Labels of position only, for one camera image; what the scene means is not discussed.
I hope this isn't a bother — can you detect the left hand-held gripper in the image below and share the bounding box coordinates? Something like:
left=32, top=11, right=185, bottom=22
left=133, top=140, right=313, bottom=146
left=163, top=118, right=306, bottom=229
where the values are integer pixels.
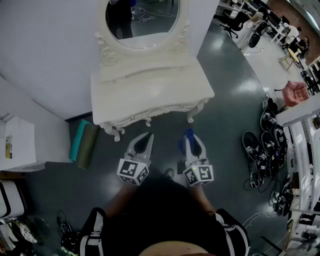
left=117, top=132, right=154, bottom=186

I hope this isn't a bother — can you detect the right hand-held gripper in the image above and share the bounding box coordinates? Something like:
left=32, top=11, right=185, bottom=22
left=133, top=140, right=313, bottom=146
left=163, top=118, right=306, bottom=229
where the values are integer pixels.
left=182, top=134, right=214, bottom=188

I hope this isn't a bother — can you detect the blue cloth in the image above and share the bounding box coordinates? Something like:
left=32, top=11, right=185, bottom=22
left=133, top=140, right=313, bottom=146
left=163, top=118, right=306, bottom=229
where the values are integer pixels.
left=178, top=127, right=197, bottom=154

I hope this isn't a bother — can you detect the oval white-framed mirror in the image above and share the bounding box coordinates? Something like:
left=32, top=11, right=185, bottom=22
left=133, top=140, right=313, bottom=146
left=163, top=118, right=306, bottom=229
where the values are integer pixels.
left=94, top=0, right=191, bottom=68

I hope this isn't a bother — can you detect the person's left forearm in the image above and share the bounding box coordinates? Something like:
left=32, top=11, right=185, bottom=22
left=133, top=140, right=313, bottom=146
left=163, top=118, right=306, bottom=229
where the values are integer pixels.
left=103, top=183, right=138, bottom=218

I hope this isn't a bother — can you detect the person's right forearm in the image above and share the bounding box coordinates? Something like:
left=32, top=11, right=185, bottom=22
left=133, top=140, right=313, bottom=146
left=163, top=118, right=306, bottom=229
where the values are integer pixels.
left=187, top=185, right=216, bottom=214

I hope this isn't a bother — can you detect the white dressing table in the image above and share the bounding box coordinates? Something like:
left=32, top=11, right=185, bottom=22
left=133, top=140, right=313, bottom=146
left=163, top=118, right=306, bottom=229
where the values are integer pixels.
left=89, top=55, right=216, bottom=143

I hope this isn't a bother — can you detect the olive rolled mat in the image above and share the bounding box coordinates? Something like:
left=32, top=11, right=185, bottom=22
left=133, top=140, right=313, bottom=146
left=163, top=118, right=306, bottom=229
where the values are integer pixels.
left=76, top=124, right=100, bottom=171

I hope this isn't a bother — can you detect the person's black shirt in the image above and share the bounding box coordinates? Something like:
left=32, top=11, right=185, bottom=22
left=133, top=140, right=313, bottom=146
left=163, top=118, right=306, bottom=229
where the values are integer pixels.
left=79, top=172, right=251, bottom=256

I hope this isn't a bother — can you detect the person's face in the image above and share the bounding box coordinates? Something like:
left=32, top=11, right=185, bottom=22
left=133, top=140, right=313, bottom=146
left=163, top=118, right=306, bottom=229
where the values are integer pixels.
left=139, top=241, right=211, bottom=256

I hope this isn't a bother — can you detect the white shelf unit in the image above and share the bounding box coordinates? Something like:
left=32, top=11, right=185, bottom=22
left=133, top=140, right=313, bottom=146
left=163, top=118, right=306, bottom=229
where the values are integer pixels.
left=276, top=94, right=320, bottom=256

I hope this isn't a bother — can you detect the pink armchair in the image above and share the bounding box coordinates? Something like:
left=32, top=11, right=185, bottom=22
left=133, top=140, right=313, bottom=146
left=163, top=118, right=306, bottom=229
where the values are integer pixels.
left=281, top=80, right=311, bottom=108

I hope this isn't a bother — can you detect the white cardboard box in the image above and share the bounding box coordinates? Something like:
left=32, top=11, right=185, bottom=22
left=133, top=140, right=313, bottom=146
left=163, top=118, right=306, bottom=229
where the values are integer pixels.
left=0, top=116, right=46, bottom=172

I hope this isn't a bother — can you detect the glossy black helmet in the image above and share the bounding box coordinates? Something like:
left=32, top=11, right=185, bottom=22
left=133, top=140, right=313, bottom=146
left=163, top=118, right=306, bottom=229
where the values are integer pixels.
left=60, top=231, right=80, bottom=256

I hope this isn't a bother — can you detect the black office chair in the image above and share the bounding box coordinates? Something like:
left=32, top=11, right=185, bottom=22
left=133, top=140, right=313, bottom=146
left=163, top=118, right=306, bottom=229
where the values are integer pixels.
left=219, top=11, right=248, bottom=39

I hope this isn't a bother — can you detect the round wooden table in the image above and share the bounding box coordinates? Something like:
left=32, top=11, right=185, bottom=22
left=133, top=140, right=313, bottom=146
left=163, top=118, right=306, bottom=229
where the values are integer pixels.
left=278, top=47, right=301, bottom=71

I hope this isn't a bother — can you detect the white appliance with black band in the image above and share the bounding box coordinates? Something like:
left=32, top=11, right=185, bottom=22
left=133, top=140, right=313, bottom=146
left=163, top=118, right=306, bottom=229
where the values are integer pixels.
left=0, top=180, right=28, bottom=219

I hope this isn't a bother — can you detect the striped black backpack strap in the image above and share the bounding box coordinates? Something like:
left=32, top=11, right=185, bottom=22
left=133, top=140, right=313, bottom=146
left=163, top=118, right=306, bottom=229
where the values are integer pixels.
left=79, top=206, right=108, bottom=256
left=214, top=208, right=251, bottom=256

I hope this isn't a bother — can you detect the white floor cable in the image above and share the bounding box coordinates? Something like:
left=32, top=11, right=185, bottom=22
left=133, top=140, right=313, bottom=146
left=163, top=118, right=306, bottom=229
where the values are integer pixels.
left=241, top=211, right=274, bottom=230

